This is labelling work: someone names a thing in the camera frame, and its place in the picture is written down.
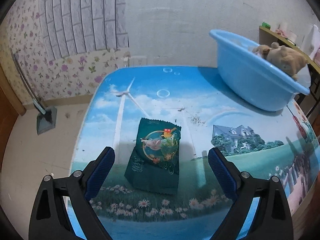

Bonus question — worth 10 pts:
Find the dark green snack packet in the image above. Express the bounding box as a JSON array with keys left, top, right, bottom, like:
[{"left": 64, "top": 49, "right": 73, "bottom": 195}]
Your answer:
[{"left": 124, "top": 118, "right": 181, "bottom": 195}]

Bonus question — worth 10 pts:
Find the tan plush dog toy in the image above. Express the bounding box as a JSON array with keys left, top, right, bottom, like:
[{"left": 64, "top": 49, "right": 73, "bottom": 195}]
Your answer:
[{"left": 252, "top": 42, "right": 307, "bottom": 81}]

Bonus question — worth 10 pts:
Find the brown wooden door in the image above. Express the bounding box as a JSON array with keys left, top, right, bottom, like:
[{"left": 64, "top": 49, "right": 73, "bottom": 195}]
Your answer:
[{"left": 0, "top": 64, "right": 27, "bottom": 165}]

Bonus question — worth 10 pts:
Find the light blue plastic basin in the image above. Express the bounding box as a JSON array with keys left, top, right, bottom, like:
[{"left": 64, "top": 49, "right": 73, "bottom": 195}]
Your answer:
[{"left": 209, "top": 29, "right": 310, "bottom": 112}]

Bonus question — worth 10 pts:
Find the white electric kettle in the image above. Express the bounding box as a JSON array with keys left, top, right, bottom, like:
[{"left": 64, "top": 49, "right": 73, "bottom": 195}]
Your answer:
[{"left": 300, "top": 23, "right": 319, "bottom": 59}]

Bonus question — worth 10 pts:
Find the yellow top side table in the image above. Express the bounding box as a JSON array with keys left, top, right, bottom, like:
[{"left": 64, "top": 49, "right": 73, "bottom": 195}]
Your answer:
[{"left": 259, "top": 26, "right": 319, "bottom": 118}]

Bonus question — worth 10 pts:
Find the pink floral item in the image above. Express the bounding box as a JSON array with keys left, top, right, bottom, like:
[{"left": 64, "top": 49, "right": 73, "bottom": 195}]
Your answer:
[{"left": 275, "top": 29, "right": 287, "bottom": 38}]

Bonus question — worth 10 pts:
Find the green small box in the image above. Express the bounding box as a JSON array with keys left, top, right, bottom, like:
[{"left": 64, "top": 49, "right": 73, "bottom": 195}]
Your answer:
[{"left": 261, "top": 22, "right": 271, "bottom": 30}]

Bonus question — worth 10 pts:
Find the white tall cup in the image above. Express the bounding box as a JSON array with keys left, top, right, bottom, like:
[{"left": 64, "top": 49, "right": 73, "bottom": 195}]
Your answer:
[{"left": 278, "top": 22, "right": 288, "bottom": 33}]

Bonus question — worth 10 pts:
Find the grey dustpan with handle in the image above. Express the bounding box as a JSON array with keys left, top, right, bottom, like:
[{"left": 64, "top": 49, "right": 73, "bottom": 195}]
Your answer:
[{"left": 10, "top": 49, "right": 57, "bottom": 135}]

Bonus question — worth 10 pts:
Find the white wall socket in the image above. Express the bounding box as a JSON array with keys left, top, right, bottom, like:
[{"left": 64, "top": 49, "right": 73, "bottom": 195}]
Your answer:
[{"left": 129, "top": 56, "right": 148, "bottom": 67}]

